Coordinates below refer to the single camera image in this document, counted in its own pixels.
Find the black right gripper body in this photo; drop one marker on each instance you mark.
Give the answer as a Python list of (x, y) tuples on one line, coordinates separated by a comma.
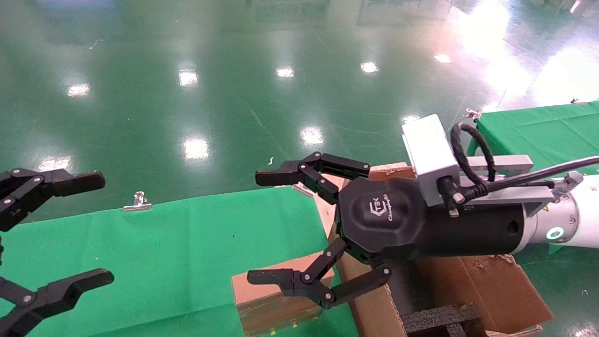
[(383, 220)]

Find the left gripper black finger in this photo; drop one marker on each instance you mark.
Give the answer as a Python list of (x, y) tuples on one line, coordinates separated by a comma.
[(56, 182), (56, 295)]

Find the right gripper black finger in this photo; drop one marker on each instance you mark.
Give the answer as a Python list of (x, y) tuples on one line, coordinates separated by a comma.
[(304, 283), (309, 171)]

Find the small cardboard box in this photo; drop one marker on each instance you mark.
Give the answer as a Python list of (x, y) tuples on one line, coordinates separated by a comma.
[(276, 299)]

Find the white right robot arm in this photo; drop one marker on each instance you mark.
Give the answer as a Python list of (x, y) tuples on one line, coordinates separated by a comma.
[(585, 210)]

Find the large open cardboard carton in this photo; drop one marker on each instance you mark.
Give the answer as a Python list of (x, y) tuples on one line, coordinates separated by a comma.
[(491, 290)]

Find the silver binder clip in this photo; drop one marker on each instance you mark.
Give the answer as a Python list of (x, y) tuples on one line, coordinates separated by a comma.
[(137, 205), (578, 101), (303, 189), (472, 113)]

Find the black foam bottom liner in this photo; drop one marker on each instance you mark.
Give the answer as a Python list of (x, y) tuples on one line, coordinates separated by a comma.
[(405, 285)]

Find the green table cloth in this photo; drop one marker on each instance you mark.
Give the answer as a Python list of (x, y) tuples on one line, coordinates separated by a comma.
[(164, 262), (538, 131)]

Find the black foam block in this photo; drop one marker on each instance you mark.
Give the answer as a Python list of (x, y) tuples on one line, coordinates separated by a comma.
[(435, 320)]

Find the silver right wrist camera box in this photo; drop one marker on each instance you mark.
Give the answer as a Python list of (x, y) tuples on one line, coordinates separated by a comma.
[(428, 150)]

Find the grey camera mounting bracket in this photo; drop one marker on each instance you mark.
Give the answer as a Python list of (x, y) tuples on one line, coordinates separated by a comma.
[(510, 164)]

